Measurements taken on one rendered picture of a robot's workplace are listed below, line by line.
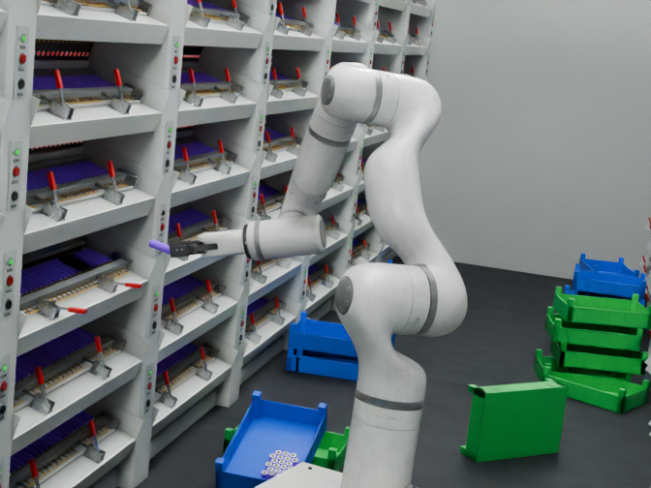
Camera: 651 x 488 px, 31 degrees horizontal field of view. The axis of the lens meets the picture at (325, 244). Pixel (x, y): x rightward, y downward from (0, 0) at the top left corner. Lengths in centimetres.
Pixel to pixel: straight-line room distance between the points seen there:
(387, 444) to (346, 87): 63
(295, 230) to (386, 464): 63
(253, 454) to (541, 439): 88
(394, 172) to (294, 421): 122
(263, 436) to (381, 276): 120
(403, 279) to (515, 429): 145
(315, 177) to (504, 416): 120
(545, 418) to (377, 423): 146
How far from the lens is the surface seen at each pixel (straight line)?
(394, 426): 199
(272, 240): 243
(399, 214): 201
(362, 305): 191
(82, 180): 250
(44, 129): 216
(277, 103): 352
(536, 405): 336
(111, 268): 263
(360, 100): 208
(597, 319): 408
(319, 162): 232
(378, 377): 197
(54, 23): 217
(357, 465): 202
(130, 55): 269
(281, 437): 306
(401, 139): 208
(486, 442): 329
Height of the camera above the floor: 112
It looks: 10 degrees down
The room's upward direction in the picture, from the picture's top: 6 degrees clockwise
